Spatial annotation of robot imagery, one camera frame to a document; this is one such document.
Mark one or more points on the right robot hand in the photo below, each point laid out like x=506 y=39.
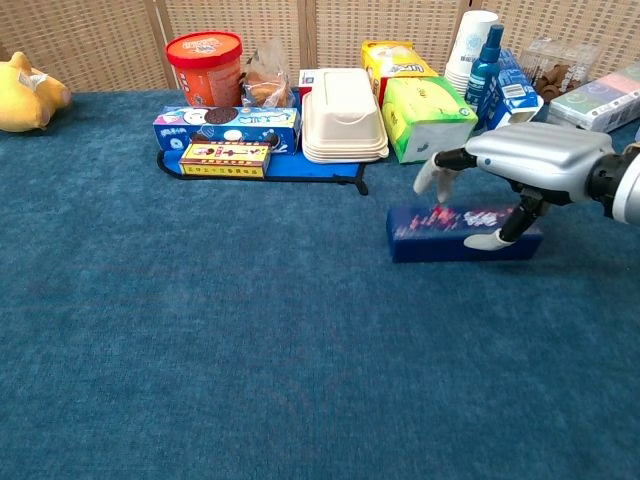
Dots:
x=540 y=155

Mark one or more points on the blue glasses case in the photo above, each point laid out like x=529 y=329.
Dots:
x=440 y=240

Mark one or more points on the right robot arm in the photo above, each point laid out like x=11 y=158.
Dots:
x=625 y=187

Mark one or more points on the blue white carton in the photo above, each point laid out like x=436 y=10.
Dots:
x=515 y=90

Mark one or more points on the long multicolour tissue pack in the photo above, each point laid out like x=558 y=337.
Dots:
x=600 y=105

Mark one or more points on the clear box brown items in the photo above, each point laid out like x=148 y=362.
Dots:
x=560 y=70

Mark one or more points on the blue spray bottle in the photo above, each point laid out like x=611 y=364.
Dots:
x=485 y=75

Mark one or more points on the green tissue pack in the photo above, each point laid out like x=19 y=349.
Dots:
x=425 y=115

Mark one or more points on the white plastic bottle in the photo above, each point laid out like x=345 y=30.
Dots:
x=470 y=50

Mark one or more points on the yellow snack box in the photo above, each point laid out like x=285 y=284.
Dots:
x=395 y=62

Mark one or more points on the beige lidded lunch box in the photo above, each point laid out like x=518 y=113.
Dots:
x=345 y=120

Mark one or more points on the blue pouch black trim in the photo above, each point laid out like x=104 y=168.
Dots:
x=310 y=169

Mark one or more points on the small white red box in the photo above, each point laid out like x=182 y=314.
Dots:
x=307 y=82

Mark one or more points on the bagged brown pastry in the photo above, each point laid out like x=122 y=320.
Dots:
x=267 y=82

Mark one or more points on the blue cookie box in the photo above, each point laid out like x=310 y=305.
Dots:
x=250 y=127

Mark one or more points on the small yellow red box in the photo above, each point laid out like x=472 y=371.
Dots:
x=225 y=160

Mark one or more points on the red snack tub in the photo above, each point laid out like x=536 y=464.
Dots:
x=205 y=70

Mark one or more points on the wicker folding screen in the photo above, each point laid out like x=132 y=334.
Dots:
x=100 y=40

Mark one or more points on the yellow plush toy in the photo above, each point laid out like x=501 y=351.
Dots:
x=25 y=100

